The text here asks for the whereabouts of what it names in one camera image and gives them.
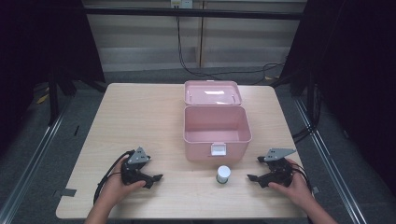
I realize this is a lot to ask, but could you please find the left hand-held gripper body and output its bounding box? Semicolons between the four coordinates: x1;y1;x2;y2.
120;147;152;186

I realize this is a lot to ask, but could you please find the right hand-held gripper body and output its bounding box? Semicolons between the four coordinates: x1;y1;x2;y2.
262;147;297;188

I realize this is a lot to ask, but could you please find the person's left hand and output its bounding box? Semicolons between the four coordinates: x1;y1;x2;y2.
98;155;147;209

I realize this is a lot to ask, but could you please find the person's right hand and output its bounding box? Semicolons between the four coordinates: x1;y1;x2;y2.
268;158;314;210

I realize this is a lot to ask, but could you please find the small white bottle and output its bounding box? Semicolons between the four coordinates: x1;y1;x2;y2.
216;164;233;185

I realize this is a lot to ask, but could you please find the pink plastic storage box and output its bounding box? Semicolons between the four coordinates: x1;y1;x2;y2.
182;79;253;162

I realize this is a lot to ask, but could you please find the grey tape strip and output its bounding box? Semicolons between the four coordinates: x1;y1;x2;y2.
53;188;78;198

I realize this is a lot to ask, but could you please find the black metal stand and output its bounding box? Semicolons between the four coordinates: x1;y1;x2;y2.
47;70;61;126

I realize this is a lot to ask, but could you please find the black curtain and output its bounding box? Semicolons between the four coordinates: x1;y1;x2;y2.
278;0;396;195
0;0;106;157

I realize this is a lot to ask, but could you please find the yellow floor tape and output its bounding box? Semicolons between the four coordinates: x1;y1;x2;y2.
35;93;50;105

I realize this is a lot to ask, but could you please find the black horizontal metal bar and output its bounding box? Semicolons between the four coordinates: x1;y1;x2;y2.
83;7;308;21

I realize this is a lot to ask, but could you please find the right hand-held gripper black cable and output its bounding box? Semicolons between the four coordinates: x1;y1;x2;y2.
290;163;313;191

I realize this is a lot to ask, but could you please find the hand-held gripper black cable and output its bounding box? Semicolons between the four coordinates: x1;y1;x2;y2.
92;149;135;204
290;163;313;191

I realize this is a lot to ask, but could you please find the black floor cable bundle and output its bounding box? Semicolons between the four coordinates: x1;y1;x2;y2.
291;85;323;145

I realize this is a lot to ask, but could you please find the left hand-held gripper black cable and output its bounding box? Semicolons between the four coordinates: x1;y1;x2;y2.
92;149;135;204

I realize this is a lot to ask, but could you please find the metal floor rail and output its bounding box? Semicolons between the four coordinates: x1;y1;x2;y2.
291;95;370;224
0;101;73;224

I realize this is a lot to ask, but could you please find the black wall cable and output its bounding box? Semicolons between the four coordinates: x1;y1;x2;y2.
176;15;286;86

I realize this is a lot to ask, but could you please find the white wall socket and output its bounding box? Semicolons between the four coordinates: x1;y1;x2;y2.
170;0;194;9

